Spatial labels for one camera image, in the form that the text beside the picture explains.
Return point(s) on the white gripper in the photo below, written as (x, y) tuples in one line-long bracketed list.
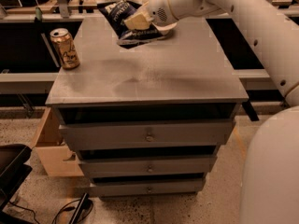
[(156, 10)]

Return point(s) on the blue chip bag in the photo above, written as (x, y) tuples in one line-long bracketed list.
[(116, 12)]

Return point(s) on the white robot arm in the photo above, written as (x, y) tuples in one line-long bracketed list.
[(270, 183)]

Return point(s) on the orange soda can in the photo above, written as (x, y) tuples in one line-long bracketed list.
[(63, 43)]

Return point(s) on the grey drawer cabinet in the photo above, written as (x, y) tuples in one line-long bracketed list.
[(183, 78)]

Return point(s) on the top grey drawer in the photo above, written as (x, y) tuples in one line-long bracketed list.
[(211, 132)]

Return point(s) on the grey drawer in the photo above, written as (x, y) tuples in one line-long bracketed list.
[(148, 188), (147, 166), (211, 132)]

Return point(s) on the middle grey drawer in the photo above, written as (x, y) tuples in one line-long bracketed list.
[(147, 166)]

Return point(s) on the wooden box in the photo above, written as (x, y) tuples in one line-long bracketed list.
[(54, 154)]

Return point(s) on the bottom grey drawer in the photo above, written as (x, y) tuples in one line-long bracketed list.
[(148, 188)]

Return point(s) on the black bin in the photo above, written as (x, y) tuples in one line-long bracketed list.
[(13, 170)]

